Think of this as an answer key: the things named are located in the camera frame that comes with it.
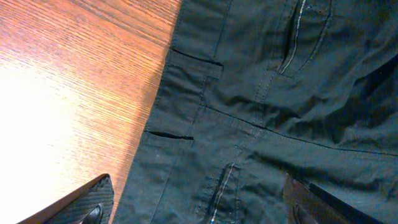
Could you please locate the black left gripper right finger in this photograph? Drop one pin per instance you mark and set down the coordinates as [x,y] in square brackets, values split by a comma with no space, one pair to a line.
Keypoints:
[306,203]

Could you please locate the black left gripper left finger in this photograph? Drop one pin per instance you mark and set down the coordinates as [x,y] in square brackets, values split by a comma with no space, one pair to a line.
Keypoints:
[92,203]

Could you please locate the black shorts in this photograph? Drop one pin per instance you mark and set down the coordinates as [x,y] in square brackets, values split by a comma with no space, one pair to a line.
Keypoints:
[252,90]

